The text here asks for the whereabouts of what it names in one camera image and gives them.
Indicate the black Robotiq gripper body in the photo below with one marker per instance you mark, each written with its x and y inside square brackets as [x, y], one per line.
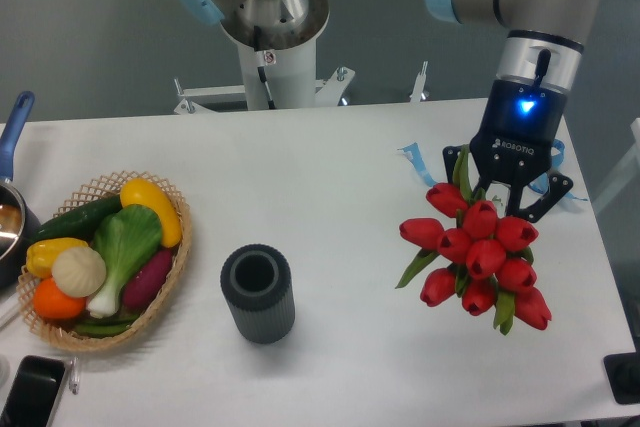
[516, 133]

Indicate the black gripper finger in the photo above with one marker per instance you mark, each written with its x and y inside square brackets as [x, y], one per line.
[456, 161]
[558, 186]

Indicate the red tulip bouquet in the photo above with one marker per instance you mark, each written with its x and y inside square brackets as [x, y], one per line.
[490, 262]

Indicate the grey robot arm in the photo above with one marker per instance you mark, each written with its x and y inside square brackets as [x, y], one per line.
[543, 49]

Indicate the dark grey ribbed vase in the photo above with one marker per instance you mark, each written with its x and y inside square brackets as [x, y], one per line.
[256, 283]

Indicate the blue ribbon strip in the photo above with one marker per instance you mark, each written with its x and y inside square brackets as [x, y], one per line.
[413, 154]

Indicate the black device at edge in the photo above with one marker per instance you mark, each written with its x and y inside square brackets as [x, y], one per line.
[623, 375]

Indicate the yellow squash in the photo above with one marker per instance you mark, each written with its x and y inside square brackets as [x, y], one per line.
[140, 191]

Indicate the green bok choy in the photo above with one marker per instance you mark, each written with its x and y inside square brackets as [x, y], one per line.
[125, 240]

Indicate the purple sweet potato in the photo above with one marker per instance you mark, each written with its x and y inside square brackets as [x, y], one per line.
[142, 289]

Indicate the woven wicker basket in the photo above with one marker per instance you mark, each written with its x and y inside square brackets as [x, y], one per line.
[103, 186]

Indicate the green cucumber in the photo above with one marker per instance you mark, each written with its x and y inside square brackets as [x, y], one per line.
[80, 222]

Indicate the white steamed bun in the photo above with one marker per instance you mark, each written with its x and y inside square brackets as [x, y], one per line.
[79, 271]

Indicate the green pea pods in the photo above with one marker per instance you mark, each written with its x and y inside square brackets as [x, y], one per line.
[104, 327]

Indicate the yellow bell pepper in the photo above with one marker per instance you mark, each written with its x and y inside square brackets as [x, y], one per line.
[41, 255]

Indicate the orange fruit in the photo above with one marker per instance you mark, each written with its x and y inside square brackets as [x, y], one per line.
[51, 303]

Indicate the small clear clip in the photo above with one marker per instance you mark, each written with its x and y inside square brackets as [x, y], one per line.
[74, 375]

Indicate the black smartphone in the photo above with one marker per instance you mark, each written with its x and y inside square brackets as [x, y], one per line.
[34, 392]

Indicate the white frame at right edge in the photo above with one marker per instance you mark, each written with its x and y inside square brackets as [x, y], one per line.
[620, 176]

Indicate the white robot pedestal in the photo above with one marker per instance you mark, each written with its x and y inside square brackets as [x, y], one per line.
[276, 45]

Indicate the blue handled saucepan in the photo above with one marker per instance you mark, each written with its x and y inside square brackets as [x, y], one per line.
[18, 223]

